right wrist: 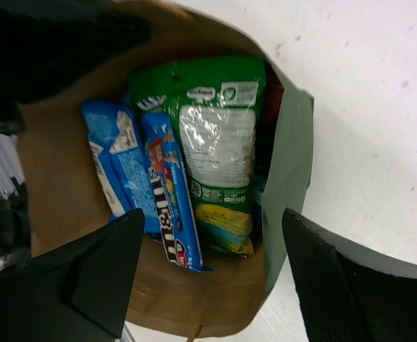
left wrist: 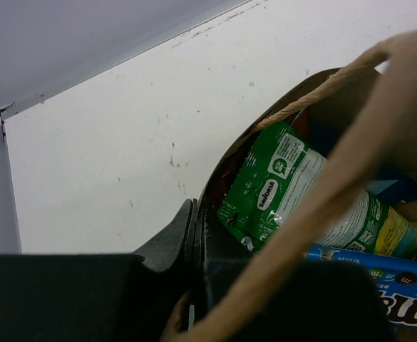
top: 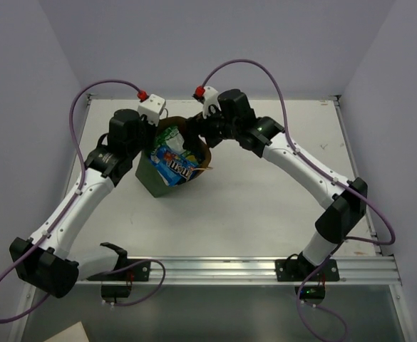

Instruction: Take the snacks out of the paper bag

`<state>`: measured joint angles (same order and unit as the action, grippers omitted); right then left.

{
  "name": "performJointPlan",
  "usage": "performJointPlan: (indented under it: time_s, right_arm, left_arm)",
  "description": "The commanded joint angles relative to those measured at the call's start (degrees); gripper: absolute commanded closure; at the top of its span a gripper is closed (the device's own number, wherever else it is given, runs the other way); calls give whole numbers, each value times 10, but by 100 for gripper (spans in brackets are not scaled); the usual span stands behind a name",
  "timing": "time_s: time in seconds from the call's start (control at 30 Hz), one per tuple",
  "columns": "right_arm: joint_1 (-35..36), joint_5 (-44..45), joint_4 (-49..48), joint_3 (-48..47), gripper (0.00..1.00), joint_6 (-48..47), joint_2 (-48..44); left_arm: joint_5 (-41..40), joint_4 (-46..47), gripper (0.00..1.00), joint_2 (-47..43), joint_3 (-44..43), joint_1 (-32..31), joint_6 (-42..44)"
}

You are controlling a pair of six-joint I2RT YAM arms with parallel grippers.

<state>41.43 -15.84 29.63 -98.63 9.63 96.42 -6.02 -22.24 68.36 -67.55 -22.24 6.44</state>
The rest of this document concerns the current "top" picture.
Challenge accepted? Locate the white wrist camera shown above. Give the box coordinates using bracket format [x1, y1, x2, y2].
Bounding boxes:
[137, 90, 166, 127]
[193, 86, 220, 119]

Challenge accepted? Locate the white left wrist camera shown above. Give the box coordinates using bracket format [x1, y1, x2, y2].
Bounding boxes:
[137, 90, 166, 127]

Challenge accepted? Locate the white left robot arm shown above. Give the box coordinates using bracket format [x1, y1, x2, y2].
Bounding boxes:
[9, 107, 161, 299]

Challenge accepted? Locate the green snack packet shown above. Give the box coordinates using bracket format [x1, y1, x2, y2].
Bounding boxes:
[154, 125, 185, 154]

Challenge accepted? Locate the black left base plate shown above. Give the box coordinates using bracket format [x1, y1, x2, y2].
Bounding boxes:
[100, 259, 151, 282]

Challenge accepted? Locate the light wooden board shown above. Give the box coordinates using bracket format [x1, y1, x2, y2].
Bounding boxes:
[45, 321, 90, 342]

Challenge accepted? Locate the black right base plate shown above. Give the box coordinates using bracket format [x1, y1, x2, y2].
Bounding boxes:
[274, 254, 340, 282]

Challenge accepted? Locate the aluminium mounting rail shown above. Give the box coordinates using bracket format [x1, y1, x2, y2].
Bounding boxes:
[85, 256, 401, 286]

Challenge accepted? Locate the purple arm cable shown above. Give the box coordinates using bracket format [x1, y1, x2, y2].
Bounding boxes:
[0, 80, 166, 323]
[200, 58, 396, 342]

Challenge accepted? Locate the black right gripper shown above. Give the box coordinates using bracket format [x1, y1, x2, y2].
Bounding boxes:
[182, 102, 240, 155]

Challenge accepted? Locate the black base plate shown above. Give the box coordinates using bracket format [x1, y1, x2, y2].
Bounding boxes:
[274, 254, 340, 282]
[100, 259, 151, 282]

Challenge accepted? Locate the green paper bag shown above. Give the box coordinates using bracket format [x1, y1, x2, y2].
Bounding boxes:
[135, 116, 212, 197]

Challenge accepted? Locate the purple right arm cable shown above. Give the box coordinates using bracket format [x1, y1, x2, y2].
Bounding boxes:
[200, 58, 396, 342]

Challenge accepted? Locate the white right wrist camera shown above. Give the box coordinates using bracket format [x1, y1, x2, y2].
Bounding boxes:
[193, 86, 220, 119]

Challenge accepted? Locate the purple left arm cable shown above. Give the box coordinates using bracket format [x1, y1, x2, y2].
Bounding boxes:
[0, 80, 166, 323]

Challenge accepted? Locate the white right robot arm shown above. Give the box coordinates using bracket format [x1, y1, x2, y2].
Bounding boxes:
[186, 86, 368, 280]

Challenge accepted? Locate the blue M&M's candy packet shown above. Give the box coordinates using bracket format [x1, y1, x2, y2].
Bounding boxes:
[150, 147, 200, 187]

